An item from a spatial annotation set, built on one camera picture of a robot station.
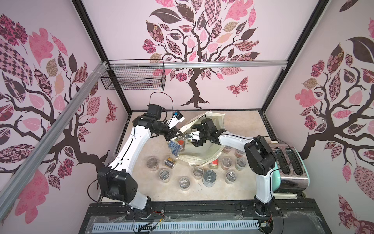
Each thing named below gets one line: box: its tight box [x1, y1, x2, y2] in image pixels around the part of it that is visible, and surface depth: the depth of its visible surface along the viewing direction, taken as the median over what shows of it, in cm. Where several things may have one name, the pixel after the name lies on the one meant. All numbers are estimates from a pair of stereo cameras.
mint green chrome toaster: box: [272, 143, 310, 193], surface depth 72 cm
